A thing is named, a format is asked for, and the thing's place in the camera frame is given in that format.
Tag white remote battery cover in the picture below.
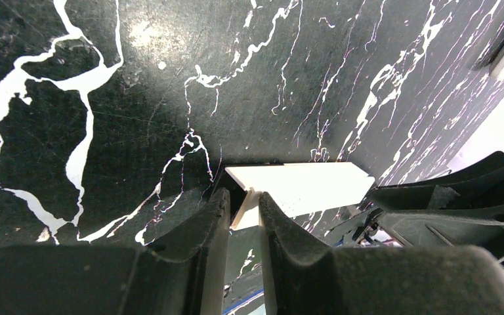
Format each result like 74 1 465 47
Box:
225 162 375 230

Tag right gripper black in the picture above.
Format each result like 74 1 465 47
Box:
321 151 504 270

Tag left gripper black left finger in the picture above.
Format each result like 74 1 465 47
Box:
0 188 230 314

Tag black marble pattern mat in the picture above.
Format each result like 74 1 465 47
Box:
0 1 504 314

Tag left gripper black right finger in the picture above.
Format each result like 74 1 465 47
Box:
259 193 504 314

